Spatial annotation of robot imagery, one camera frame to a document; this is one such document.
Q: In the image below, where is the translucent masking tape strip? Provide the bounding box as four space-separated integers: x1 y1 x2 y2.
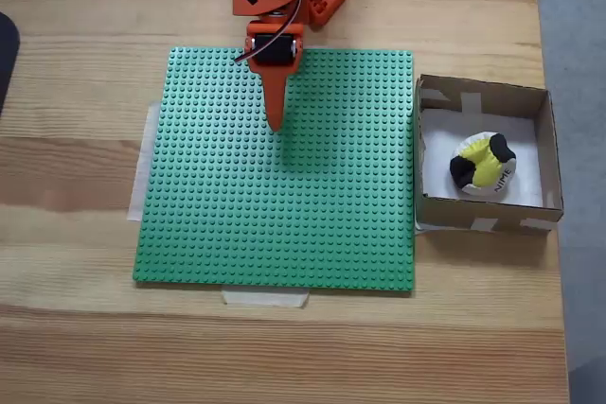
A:
221 289 312 308
127 99 165 223

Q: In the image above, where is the green studded baseplate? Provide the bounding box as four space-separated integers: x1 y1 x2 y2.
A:
132 46 417 299

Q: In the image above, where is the black rounded flat object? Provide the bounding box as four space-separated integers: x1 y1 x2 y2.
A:
0 10 23 117

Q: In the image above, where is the white paper sheet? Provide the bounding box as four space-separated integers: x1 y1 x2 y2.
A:
419 108 544 209

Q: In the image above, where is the brown cardboard box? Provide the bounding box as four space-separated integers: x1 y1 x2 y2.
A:
414 73 565 237

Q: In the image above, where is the yellow black white fabric ball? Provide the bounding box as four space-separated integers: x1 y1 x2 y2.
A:
448 132 518 200

